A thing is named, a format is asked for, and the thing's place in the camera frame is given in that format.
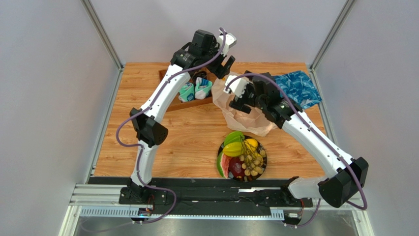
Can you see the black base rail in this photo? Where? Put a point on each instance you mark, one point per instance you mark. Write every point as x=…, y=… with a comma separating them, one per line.
x=209, y=197

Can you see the brown fake grapes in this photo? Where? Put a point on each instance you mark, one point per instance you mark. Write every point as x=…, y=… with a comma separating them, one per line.
x=254, y=162

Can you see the green fake starfruit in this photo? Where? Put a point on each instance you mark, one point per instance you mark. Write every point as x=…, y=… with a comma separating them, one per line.
x=235, y=136

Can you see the blue patterned cloth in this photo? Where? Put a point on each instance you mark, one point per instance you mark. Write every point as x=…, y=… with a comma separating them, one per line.
x=299, y=87

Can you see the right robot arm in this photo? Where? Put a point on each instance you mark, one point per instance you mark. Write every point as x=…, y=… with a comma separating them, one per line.
x=344, y=175

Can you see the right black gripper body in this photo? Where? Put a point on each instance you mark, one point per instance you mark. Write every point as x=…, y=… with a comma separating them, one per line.
x=246, y=99

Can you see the dark red fake apple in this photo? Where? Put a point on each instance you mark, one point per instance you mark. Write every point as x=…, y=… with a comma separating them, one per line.
x=235, y=167

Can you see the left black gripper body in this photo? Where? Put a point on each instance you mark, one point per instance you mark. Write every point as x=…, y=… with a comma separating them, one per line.
x=216, y=68

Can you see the yellow fake lemon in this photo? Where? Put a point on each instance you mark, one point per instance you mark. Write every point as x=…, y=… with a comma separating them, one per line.
x=250, y=144

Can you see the black rimmed beige plate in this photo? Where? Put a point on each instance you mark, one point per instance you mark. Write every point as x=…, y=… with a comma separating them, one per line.
x=241, y=179

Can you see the yellow fake banana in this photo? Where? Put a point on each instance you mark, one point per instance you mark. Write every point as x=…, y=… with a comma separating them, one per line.
x=234, y=149

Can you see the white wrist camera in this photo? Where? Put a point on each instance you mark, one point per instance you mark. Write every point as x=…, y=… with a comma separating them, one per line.
x=229, y=42
x=235, y=86

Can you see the teal white sock bundle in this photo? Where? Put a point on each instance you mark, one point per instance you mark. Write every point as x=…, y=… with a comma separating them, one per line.
x=199, y=90

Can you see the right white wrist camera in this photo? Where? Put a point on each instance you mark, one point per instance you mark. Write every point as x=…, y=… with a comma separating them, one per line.
x=235, y=86

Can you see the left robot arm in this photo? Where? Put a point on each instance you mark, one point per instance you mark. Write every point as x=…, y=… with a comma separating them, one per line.
x=204, y=51

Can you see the brown wooden organizer tray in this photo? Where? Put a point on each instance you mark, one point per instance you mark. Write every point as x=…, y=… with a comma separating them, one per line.
x=176, y=104

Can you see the fake watermelon slice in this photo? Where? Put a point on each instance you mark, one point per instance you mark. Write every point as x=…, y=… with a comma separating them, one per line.
x=223, y=162

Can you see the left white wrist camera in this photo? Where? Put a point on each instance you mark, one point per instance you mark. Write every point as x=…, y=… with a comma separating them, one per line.
x=229, y=42

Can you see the translucent white plastic bag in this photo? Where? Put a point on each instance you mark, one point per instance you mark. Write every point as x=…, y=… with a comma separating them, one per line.
x=254, y=122

